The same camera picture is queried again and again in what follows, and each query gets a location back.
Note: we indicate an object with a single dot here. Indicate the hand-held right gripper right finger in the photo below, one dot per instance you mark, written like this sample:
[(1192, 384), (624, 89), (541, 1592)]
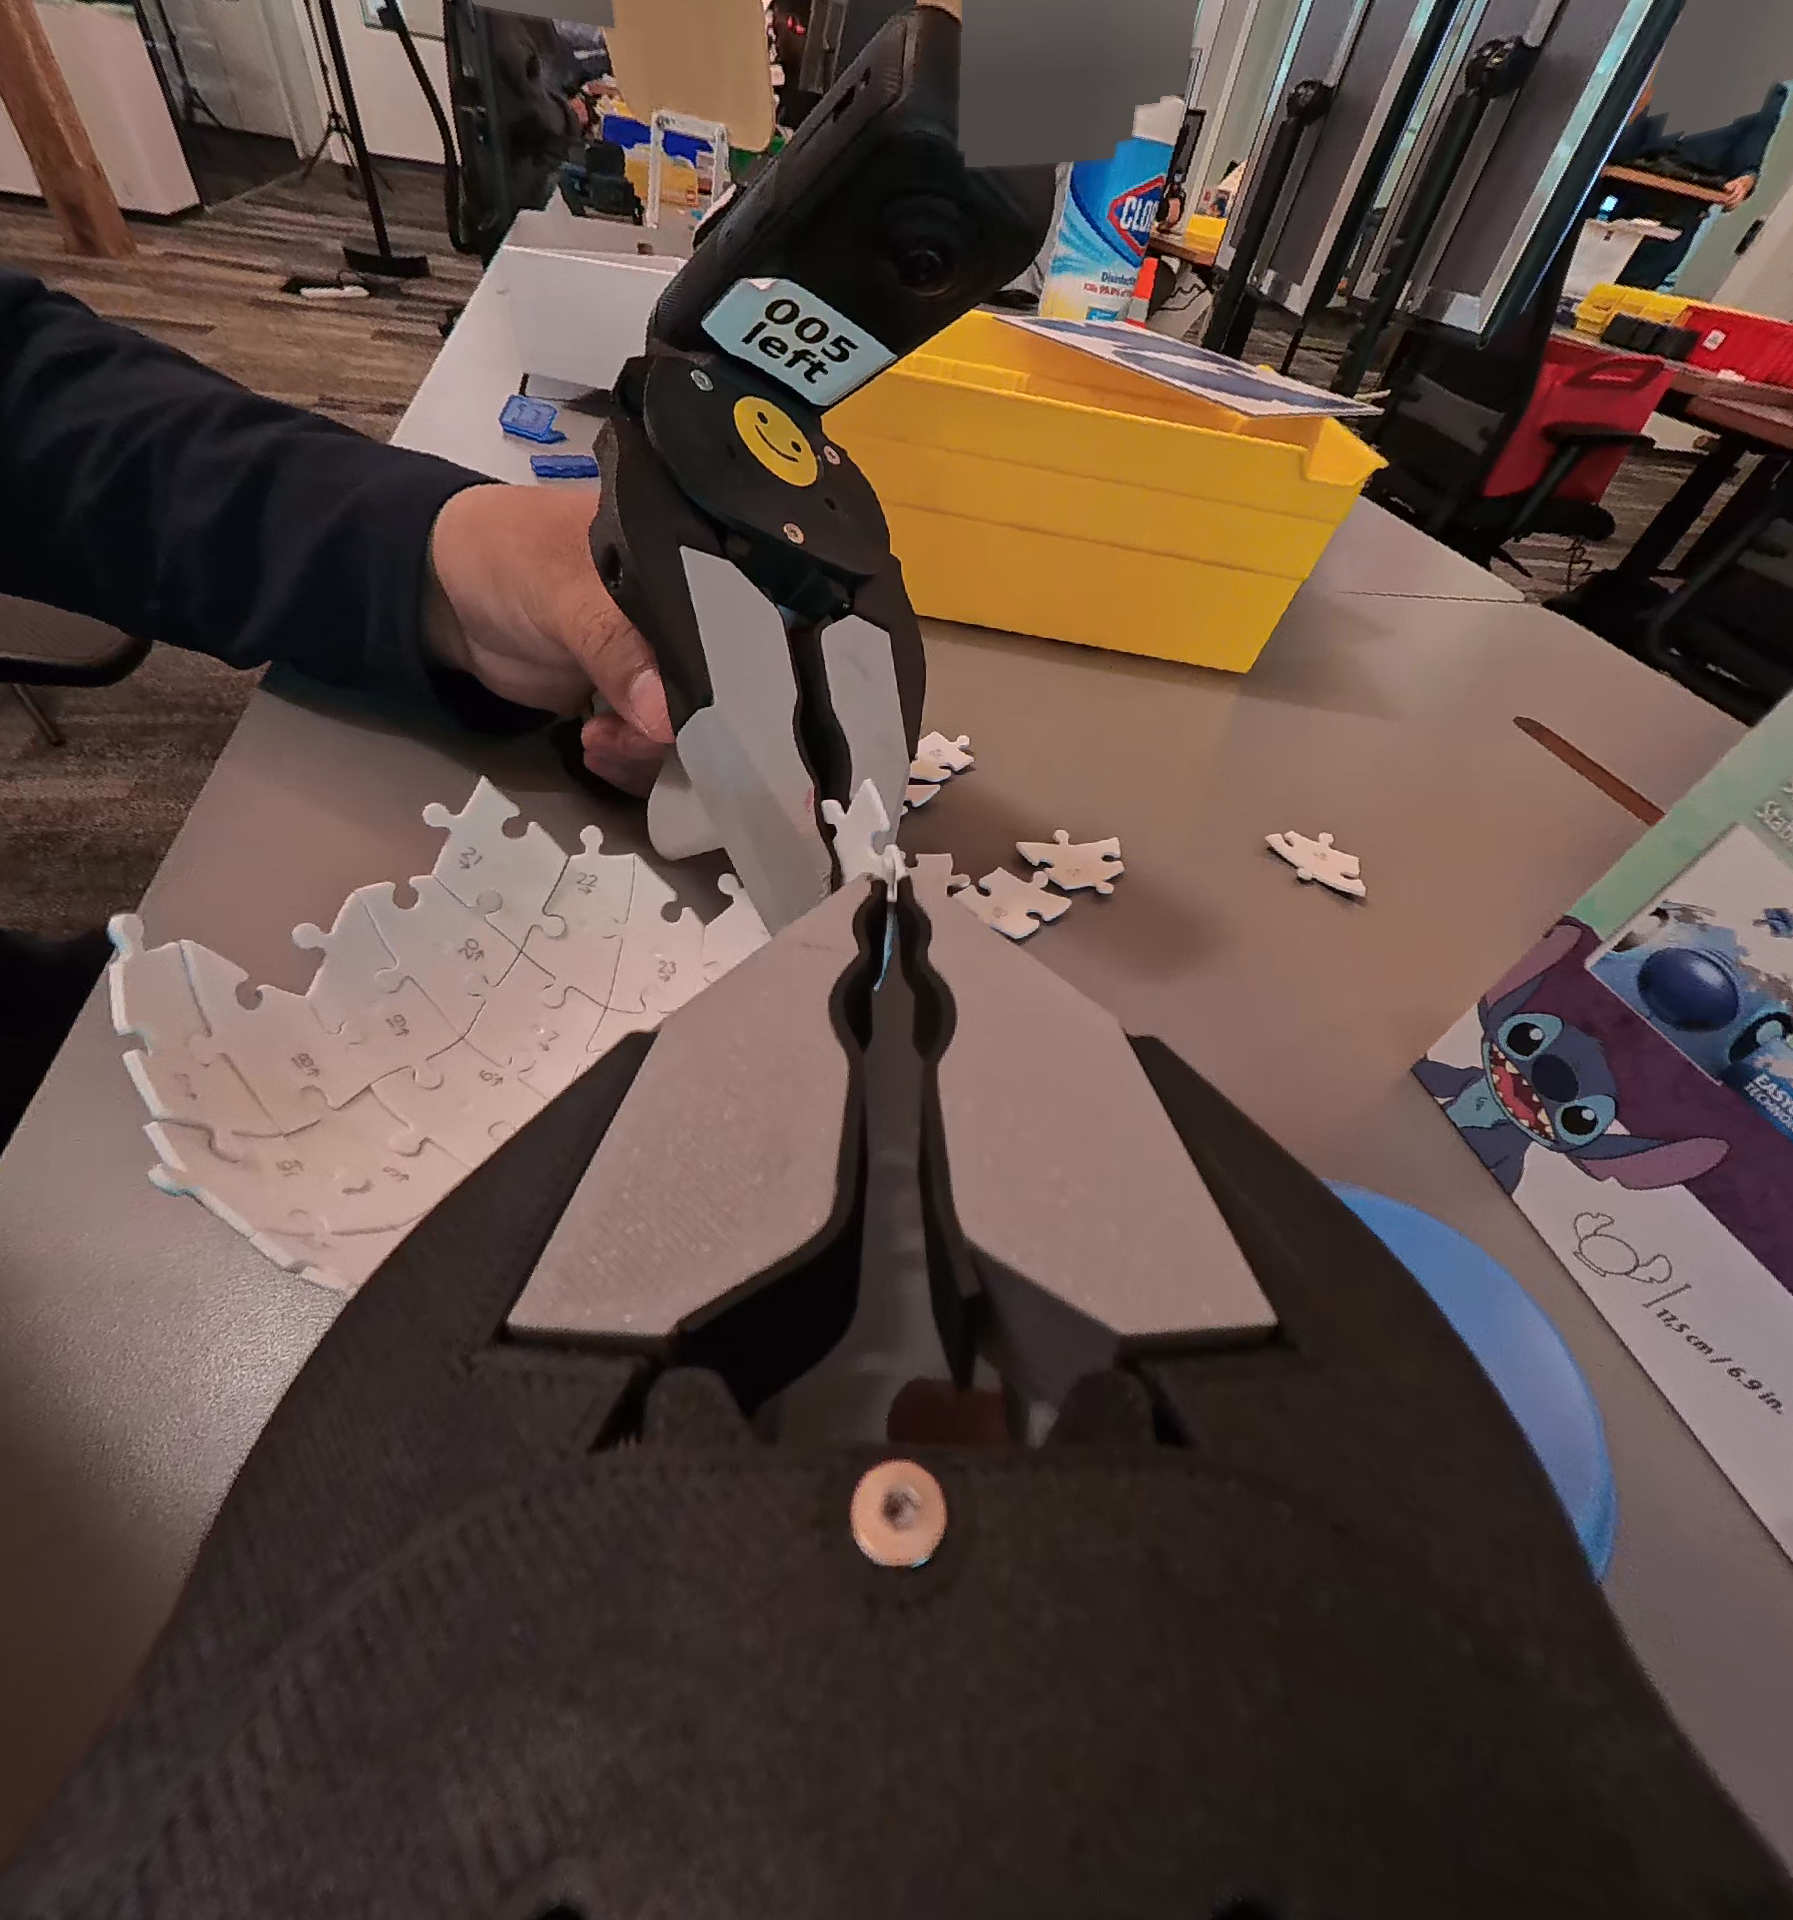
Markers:
[(1093, 1183)]

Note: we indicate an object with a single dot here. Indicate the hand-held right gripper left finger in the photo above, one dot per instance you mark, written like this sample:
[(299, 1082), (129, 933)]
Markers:
[(687, 1183)]

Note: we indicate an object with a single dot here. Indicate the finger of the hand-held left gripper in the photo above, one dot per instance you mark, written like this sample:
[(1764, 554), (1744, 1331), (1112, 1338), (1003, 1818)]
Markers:
[(875, 706), (747, 706)]

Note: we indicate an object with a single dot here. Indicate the partly built white puzzle ball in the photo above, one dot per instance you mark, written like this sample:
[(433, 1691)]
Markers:
[(387, 1051)]

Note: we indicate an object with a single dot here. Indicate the person's left forearm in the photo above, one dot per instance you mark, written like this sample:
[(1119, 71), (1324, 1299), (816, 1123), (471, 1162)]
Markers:
[(164, 479)]

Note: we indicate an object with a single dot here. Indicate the blue plastic ball stand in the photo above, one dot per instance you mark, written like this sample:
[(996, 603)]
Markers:
[(1498, 1352)]

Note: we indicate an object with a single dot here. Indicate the cartoon puzzle box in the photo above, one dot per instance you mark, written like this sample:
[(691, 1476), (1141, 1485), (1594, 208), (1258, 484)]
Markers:
[(1661, 1081)]

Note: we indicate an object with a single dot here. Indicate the person's left hand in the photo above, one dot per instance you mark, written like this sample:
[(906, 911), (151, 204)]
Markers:
[(519, 600)]

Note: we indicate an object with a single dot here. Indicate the small blue object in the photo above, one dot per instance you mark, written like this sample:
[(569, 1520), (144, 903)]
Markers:
[(564, 467), (533, 420)]

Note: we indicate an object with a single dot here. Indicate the white open box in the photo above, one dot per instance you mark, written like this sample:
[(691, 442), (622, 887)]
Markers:
[(580, 313)]

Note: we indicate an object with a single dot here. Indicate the yellow plastic bin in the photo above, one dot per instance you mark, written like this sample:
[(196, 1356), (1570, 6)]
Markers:
[(1106, 525)]

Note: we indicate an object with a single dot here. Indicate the white and blue printed sheet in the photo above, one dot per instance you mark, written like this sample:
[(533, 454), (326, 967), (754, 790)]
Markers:
[(1182, 367)]

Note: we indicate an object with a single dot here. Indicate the beige board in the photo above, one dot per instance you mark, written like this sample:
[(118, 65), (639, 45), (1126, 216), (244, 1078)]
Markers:
[(687, 75)]

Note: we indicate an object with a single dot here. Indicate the disinfecting wipes canister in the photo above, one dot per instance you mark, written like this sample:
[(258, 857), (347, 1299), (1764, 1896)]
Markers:
[(1121, 227)]

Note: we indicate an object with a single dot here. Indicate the black tripod stand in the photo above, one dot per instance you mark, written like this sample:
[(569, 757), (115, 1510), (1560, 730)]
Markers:
[(363, 150)]

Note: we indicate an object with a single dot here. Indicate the brown wooden stick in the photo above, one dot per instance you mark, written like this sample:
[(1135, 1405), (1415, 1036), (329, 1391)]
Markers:
[(1587, 770)]

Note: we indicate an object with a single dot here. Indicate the grey partition panel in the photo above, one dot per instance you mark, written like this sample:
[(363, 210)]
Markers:
[(1524, 150), (1318, 150)]

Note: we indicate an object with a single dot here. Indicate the red storage bins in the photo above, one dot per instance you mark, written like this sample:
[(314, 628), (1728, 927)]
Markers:
[(1738, 345)]

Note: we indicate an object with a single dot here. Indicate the wooden post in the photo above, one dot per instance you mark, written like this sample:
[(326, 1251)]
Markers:
[(50, 120)]

